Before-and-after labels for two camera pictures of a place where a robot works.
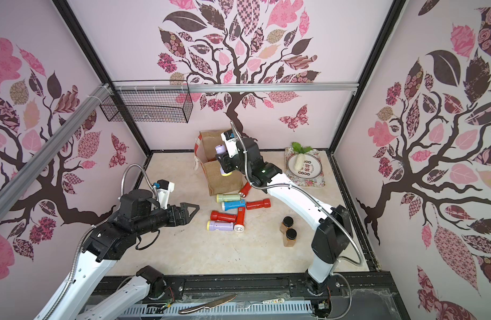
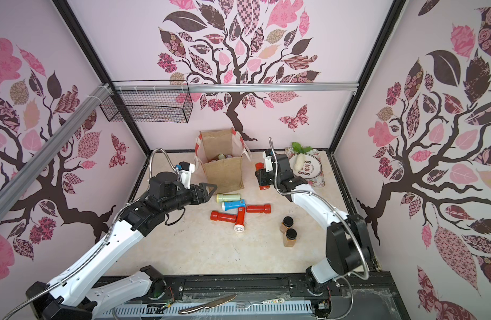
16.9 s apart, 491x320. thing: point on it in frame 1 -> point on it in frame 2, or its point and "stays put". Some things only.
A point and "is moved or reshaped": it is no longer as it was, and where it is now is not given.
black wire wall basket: (148, 101) stays put
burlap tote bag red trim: (204, 147) stays put
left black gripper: (184, 219) -> (204, 196)
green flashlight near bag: (221, 198) stays put
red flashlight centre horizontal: (215, 215) stays put
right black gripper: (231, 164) -> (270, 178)
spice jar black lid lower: (289, 237) stays put
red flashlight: (245, 191) is moved or reshaped
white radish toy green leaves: (300, 158) stays put
